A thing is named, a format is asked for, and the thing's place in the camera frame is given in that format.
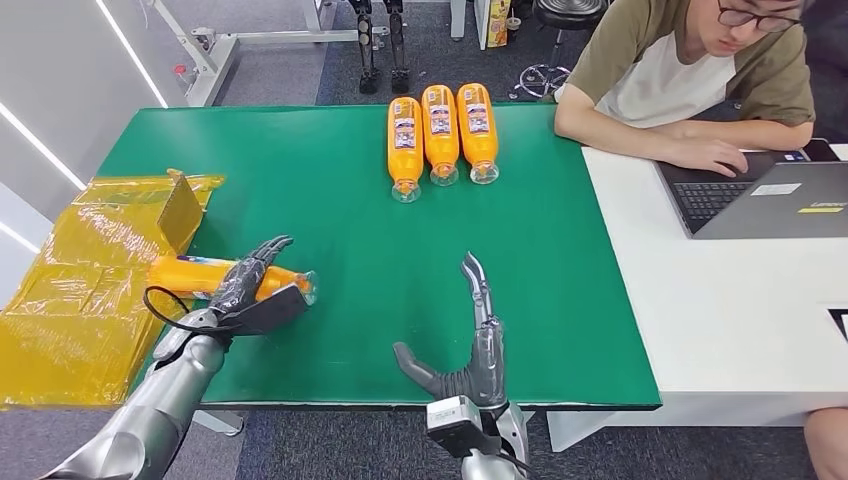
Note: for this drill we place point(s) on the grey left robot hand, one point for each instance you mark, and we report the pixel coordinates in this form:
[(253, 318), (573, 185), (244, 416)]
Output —
[(242, 285)]

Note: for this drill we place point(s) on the orange printed carton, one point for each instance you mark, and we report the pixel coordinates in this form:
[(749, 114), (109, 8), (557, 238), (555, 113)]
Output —
[(498, 23)]

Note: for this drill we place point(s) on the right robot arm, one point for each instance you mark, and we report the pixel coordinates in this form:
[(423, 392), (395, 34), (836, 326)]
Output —
[(513, 430)]

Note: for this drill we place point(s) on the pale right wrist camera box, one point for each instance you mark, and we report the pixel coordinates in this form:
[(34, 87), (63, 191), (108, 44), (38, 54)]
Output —
[(457, 424)]

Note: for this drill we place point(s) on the person's right hand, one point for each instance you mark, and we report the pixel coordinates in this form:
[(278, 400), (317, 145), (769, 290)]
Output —
[(709, 159)]

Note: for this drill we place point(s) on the orange detergent bottle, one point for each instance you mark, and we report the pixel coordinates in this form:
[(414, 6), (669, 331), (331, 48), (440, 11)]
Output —
[(405, 159), (478, 142), (179, 275), (440, 146)]

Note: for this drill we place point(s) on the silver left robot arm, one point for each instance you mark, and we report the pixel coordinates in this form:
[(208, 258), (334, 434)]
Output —
[(166, 397)]

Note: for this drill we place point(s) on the person's bare leg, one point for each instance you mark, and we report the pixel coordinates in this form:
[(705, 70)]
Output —
[(828, 444)]

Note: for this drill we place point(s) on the yellow taped cardboard box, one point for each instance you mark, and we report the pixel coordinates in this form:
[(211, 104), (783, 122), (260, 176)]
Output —
[(86, 298)]

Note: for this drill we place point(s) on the white desk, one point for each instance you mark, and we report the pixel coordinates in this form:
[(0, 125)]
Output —
[(729, 318)]

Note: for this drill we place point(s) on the black robot leg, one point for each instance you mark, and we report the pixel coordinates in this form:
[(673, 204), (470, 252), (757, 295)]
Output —
[(397, 46), (366, 46)]

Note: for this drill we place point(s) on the person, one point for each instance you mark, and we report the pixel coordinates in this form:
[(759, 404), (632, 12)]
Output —
[(662, 73)]

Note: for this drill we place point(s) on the grey laptop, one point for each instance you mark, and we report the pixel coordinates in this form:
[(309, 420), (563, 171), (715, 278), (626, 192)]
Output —
[(762, 205)]

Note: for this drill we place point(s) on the black stool with chrome base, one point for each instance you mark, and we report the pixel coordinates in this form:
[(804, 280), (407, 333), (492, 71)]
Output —
[(563, 13)]

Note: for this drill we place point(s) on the green table mat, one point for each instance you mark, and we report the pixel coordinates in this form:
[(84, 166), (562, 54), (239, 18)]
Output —
[(371, 265)]

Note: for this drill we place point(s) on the white metal frame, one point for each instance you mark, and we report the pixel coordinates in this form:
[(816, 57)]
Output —
[(218, 53)]

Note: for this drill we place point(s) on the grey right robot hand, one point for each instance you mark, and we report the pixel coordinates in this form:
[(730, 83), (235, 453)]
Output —
[(487, 358)]

